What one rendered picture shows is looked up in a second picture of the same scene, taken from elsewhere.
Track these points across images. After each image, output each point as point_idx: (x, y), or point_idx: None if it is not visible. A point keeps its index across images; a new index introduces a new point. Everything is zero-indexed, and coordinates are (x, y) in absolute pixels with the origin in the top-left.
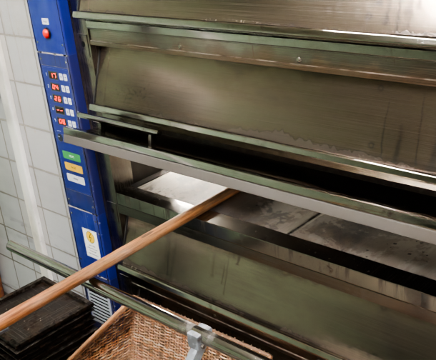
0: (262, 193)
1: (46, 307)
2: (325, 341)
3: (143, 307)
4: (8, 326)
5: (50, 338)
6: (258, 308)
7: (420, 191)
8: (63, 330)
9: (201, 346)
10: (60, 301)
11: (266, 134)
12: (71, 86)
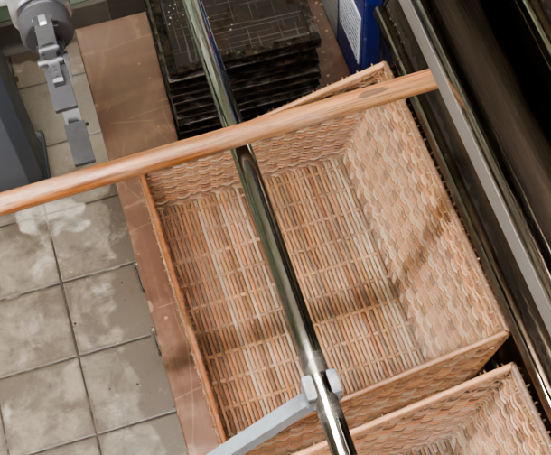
0: (520, 264)
1: (251, 3)
2: None
3: (275, 270)
4: (94, 157)
5: (232, 69)
6: (518, 271)
7: None
8: (257, 62)
9: (312, 407)
10: (277, 2)
11: None
12: None
